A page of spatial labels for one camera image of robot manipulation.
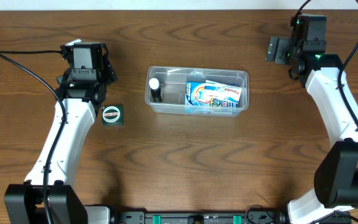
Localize green Zam-Buk tin box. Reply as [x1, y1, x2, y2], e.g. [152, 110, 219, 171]
[102, 105, 124, 126]

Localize black bottle white cap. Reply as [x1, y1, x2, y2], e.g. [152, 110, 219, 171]
[149, 78, 163, 103]

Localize white blue Panadol box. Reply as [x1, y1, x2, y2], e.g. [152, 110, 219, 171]
[204, 80, 242, 103]

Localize blue Kool Fever box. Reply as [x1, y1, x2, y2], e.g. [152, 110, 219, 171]
[185, 82, 239, 108]

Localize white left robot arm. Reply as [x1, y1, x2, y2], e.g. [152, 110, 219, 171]
[4, 40, 117, 223]

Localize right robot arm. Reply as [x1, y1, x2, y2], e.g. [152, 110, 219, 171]
[266, 13, 358, 223]

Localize clear plastic container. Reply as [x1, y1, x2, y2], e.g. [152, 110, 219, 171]
[145, 66, 249, 117]

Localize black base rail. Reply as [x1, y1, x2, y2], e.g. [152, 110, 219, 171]
[85, 203, 352, 224]

